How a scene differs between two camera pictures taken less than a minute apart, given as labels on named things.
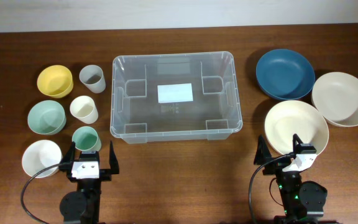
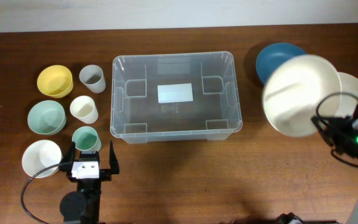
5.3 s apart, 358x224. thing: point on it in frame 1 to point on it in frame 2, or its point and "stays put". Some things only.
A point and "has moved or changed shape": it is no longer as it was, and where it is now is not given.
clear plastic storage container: [174, 97] stays put
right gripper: [266, 155] to [338, 126]
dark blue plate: [285, 74] has moved or changed shape
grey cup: [92, 76] stays put
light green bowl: [47, 117] stays put
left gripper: [105, 174] stays put
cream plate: [299, 117] has moved or changed shape
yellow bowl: [55, 81] stays put
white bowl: [39, 155] stays put
